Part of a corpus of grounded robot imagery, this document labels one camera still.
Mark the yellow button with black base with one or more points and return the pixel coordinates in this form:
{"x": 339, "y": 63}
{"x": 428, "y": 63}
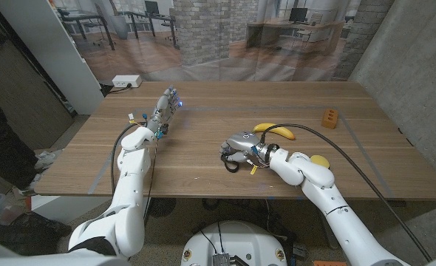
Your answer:
{"x": 320, "y": 160}

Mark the printed office backdrop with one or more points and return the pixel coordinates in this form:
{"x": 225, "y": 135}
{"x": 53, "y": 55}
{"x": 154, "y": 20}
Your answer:
{"x": 203, "y": 37}

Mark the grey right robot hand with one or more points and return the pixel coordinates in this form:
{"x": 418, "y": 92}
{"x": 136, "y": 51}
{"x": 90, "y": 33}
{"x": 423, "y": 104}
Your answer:
{"x": 244, "y": 142}

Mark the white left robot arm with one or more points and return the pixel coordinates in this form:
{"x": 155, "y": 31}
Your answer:
{"x": 129, "y": 184}

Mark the dark clothed person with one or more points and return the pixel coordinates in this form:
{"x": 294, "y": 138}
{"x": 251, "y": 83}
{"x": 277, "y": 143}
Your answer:
{"x": 3, "y": 147}

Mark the white cabinet panel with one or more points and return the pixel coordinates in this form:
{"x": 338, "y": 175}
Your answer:
{"x": 48, "y": 48}

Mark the orange toy block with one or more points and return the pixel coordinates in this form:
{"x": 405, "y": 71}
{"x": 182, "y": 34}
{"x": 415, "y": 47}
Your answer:
{"x": 329, "y": 119}

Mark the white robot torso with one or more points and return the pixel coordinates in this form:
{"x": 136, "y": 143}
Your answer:
{"x": 236, "y": 240}

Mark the black bag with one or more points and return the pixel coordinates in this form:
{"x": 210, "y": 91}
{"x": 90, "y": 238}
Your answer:
{"x": 22, "y": 232}

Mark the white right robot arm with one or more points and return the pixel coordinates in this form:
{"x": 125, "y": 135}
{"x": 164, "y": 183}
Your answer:
{"x": 314, "y": 173}

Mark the yellow toy banana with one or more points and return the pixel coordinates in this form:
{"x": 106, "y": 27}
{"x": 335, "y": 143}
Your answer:
{"x": 282, "y": 132}

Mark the white power strip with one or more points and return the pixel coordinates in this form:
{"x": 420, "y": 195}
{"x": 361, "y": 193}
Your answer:
{"x": 126, "y": 80}

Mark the grey crumpled cloth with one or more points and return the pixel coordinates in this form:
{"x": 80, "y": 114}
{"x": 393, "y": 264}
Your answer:
{"x": 46, "y": 160}

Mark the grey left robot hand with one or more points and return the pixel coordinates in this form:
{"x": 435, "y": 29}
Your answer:
{"x": 162, "y": 111}

